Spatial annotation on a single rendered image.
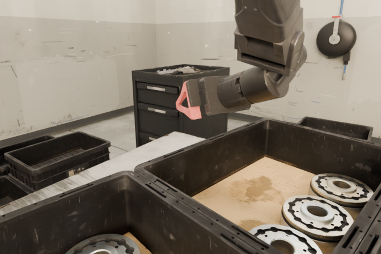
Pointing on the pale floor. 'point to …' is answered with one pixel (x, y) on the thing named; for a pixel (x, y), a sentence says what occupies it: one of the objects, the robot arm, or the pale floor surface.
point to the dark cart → (152, 83)
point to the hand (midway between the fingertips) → (198, 102)
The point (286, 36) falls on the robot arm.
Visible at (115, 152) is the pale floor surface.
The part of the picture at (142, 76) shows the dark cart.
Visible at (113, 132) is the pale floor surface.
